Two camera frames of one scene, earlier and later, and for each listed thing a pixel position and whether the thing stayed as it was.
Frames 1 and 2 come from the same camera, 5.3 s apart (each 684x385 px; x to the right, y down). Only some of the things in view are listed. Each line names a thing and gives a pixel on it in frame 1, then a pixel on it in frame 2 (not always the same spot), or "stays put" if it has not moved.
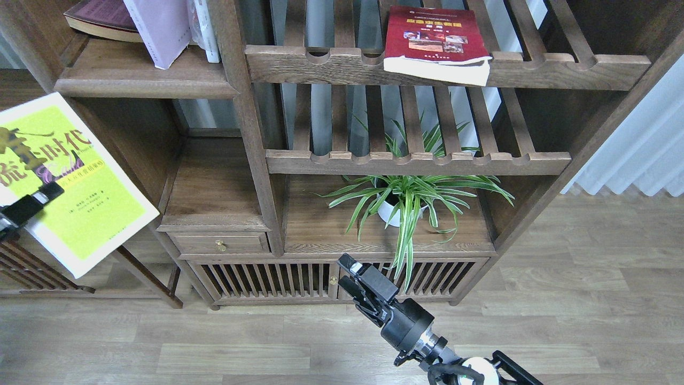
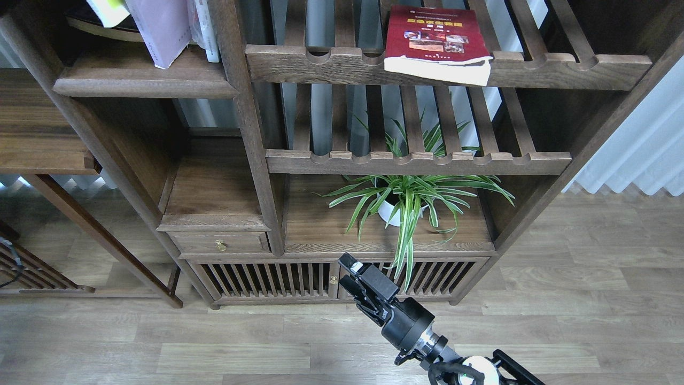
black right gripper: x=403 y=323 stays put
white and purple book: x=165 y=27 stays put
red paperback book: x=441 y=45 stays put
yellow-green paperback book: x=47 y=140 → x=110 y=12
